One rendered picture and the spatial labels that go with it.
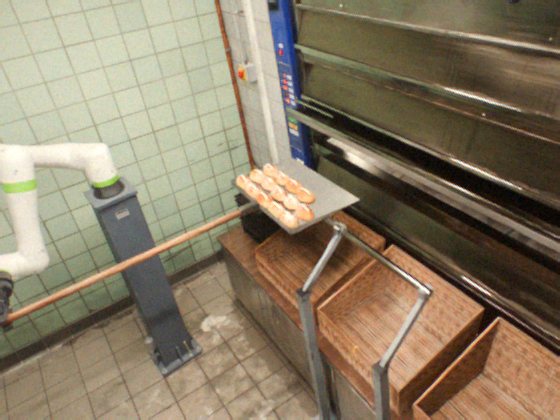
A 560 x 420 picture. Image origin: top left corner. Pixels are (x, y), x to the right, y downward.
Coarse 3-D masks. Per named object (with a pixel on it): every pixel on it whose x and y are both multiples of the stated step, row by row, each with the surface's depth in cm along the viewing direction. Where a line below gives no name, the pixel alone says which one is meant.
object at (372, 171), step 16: (320, 144) 257; (352, 160) 238; (368, 176) 229; (384, 176) 222; (400, 192) 212; (416, 192) 208; (432, 208) 198; (448, 208) 195; (464, 224) 186; (480, 224) 184; (496, 240) 175; (512, 240) 174; (512, 256) 171; (528, 256) 166; (544, 256) 165; (544, 272) 162
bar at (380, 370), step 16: (336, 224) 195; (336, 240) 194; (352, 240) 186; (384, 256) 175; (400, 272) 167; (304, 288) 195; (416, 288) 161; (432, 288) 159; (304, 304) 196; (416, 304) 161; (304, 320) 201; (400, 336) 160; (320, 368) 220; (384, 368) 160; (320, 384) 225; (384, 384) 163; (320, 400) 230; (384, 400) 167; (320, 416) 240; (336, 416) 247; (384, 416) 172
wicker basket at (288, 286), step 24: (336, 216) 263; (312, 240) 281; (384, 240) 234; (264, 264) 253; (288, 264) 265; (312, 264) 263; (336, 264) 261; (360, 264) 230; (288, 288) 236; (312, 288) 247; (336, 288) 225; (312, 312) 221
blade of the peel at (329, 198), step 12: (288, 168) 238; (300, 168) 237; (300, 180) 227; (312, 180) 226; (324, 180) 225; (264, 192) 221; (288, 192) 219; (312, 192) 217; (324, 192) 216; (336, 192) 215; (312, 204) 208; (324, 204) 207; (336, 204) 206; (348, 204) 205; (324, 216) 199; (288, 228) 192; (300, 228) 193
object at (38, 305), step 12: (228, 216) 202; (204, 228) 197; (180, 240) 192; (156, 252) 188; (120, 264) 182; (132, 264) 183; (96, 276) 177; (108, 276) 179; (72, 288) 173; (84, 288) 176; (48, 300) 169; (24, 312) 166; (0, 324) 162
